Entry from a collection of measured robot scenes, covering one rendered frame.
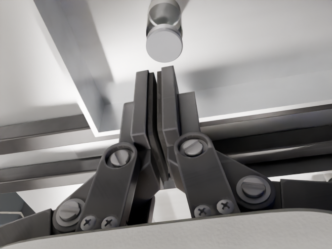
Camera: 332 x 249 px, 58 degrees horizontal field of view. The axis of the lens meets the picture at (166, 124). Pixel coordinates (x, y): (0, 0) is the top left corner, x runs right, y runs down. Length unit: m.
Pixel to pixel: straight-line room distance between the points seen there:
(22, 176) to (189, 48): 0.21
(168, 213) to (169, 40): 0.26
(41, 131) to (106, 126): 0.06
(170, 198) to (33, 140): 0.17
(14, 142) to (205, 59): 0.18
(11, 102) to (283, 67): 0.22
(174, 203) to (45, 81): 0.21
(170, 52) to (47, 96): 0.13
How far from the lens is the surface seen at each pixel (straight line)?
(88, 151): 0.30
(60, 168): 0.32
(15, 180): 0.34
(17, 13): 0.24
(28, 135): 0.28
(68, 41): 0.21
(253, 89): 0.24
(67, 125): 0.27
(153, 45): 0.17
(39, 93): 0.27
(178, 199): 0.36
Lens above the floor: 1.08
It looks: 46 degrees down
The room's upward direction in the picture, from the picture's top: 180 degrees clockwise
